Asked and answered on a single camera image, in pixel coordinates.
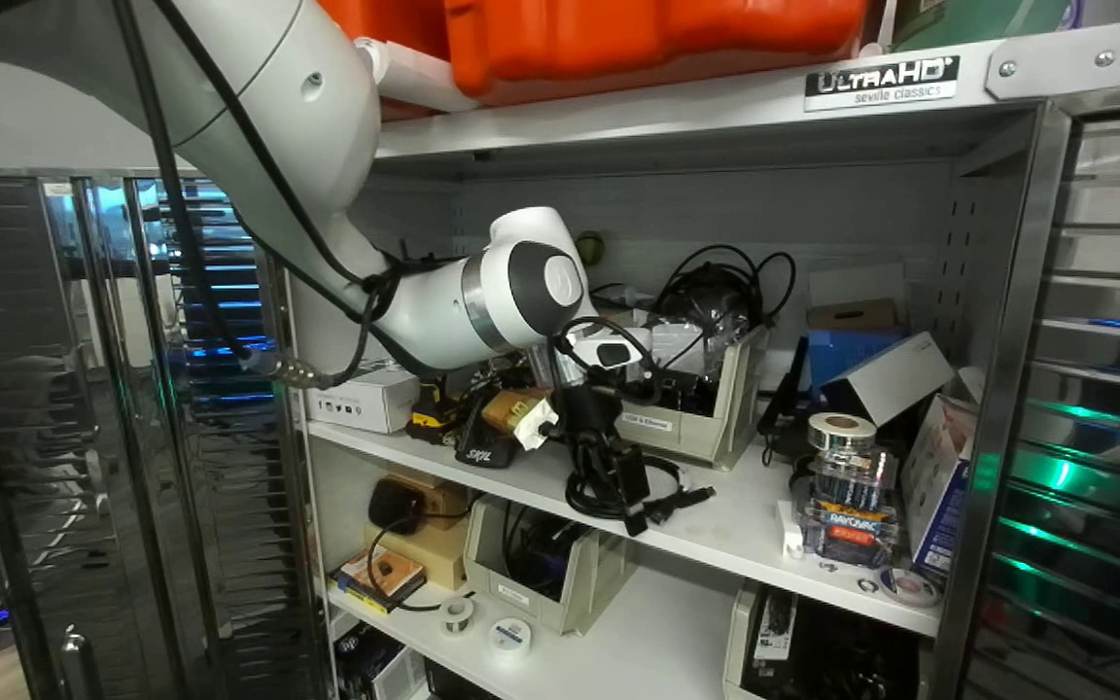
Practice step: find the battery pack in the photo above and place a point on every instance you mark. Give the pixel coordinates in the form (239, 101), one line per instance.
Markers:
(848, 510)

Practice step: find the white lower storage bin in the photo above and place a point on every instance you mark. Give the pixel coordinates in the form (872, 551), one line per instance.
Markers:
(549, 568)

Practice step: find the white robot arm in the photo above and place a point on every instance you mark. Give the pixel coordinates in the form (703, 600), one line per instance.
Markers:
(281, 110)

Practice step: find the brown cardboard box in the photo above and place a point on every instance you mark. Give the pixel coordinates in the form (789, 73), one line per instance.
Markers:
(426, 519)

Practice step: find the white open carton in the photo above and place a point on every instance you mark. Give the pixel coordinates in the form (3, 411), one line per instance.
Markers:
(900, 380)

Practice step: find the orange plastic case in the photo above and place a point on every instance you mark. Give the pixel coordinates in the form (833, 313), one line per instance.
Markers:
(458, 56)

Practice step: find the white power strip box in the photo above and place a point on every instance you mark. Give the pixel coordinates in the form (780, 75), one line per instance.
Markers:
(373, 401)

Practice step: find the blue box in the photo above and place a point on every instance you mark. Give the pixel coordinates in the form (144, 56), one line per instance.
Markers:
(838, 353)

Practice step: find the black yellow battery charger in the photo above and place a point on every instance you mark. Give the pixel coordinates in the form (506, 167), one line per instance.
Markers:
(483, 424)

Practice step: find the small tape roll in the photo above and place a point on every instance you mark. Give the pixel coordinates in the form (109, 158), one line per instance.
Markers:
(511, 635)

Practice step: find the metal shelf unit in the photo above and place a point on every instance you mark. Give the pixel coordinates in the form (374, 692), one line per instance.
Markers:
(872, 191)

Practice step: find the white tape roll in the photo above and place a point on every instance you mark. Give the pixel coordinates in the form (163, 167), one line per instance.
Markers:
(842, 433)

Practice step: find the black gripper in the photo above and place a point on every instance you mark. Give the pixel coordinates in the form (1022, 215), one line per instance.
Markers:
(594, 362)

